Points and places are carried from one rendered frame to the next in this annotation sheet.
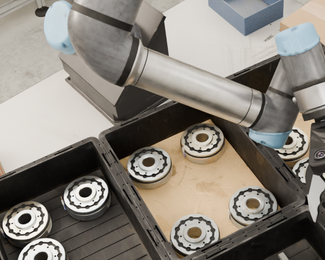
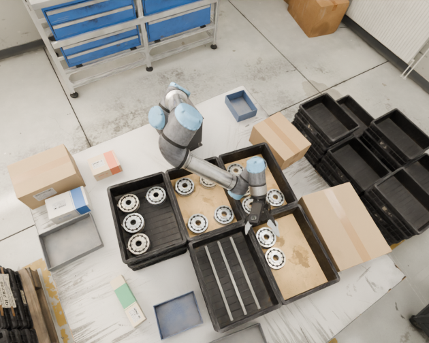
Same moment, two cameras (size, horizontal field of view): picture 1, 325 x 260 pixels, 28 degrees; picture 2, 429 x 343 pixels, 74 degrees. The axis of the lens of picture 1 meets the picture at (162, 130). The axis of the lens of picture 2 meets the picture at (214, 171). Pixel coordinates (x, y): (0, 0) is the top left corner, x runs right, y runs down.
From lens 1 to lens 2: 37 cm
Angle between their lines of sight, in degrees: 14
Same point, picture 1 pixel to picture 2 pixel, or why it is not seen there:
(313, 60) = (260, 177)
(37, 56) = (144, 92)
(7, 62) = (129, 92)
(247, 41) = (237, 125)
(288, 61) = (250, 174)
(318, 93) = (258, 190)
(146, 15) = not seen: hidden behind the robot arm
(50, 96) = (146, 135)
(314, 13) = (268, 124)
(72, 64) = not seen: hidden behind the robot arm
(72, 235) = (148, 211)
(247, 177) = (224, 199)
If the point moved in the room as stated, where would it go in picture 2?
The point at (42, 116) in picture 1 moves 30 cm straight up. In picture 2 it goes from (141, 144) to (133, 113)
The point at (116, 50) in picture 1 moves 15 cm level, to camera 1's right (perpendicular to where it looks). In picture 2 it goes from (178, 156) to (215, 157)
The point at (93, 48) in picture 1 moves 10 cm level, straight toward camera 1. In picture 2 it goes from (168, 154) to (169, 177)
